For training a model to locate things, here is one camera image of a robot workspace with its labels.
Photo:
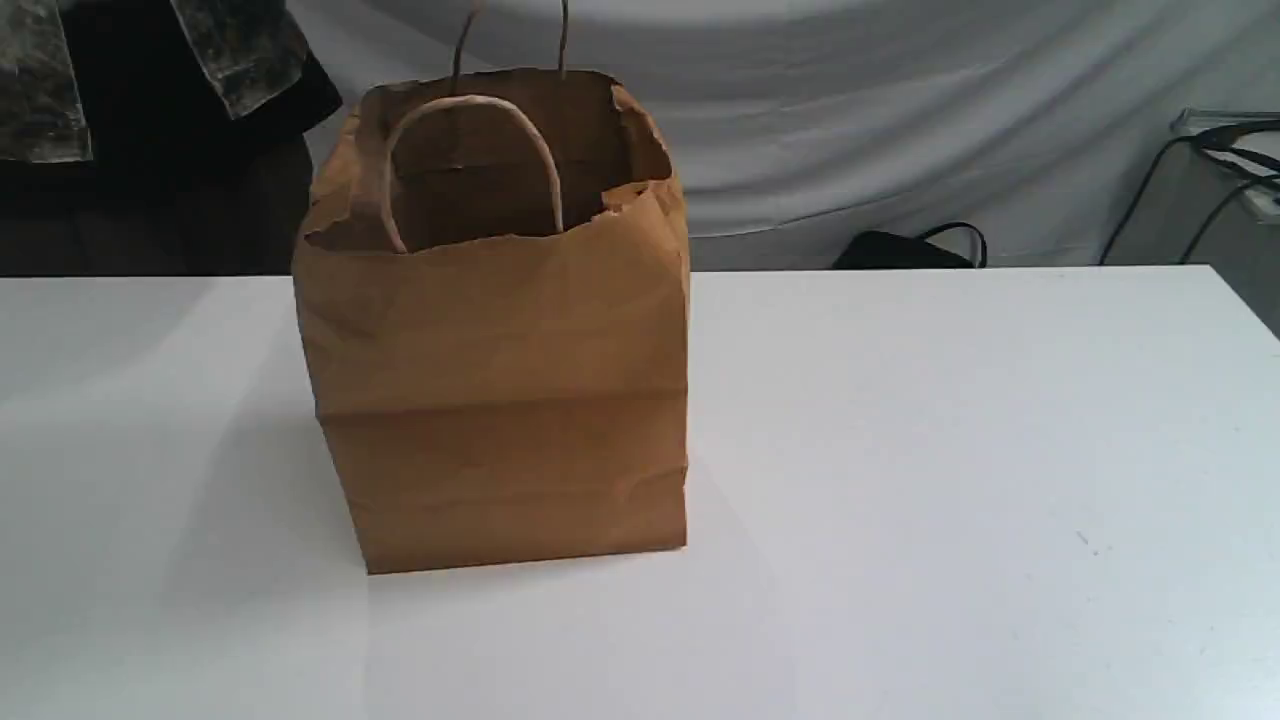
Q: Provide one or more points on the brown paper bag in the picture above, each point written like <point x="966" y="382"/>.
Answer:
<point x="493" y="289"/>

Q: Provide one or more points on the black bag behind table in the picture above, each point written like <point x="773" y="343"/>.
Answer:
<point x="882" y="250"/>

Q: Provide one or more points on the white backdrop cloth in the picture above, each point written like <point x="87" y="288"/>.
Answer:
<point x="796" y="124"/>

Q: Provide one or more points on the white side table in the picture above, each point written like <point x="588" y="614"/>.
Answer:
<point x="1210" y="197"/>

